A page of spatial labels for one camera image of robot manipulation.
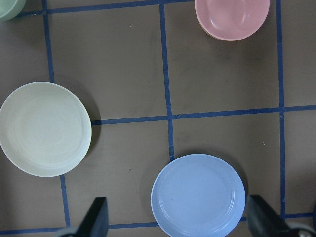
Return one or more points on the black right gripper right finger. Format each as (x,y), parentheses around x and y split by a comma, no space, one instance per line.
(263,221)

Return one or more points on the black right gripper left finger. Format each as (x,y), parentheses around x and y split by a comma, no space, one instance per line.
(96,221)

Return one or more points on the blue plate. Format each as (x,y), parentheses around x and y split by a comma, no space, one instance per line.
(198,195)

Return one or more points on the beige plate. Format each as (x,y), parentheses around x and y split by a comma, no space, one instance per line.
(45,130)

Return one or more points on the pink bowl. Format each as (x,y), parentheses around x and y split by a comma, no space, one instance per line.
(231,20)

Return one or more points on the green bowl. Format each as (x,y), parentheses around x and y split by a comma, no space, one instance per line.
(10,9)

